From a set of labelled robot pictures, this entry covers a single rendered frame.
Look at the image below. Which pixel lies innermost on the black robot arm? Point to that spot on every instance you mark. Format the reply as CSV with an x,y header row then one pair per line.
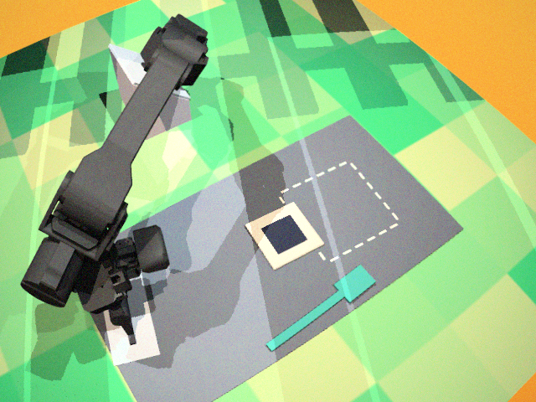
x,y
92,198

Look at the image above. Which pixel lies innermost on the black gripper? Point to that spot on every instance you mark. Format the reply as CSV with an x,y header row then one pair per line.
x,y
148,252

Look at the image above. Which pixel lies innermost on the cream square tile with dark blue square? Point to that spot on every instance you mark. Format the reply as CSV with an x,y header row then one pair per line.
x,y
284,235

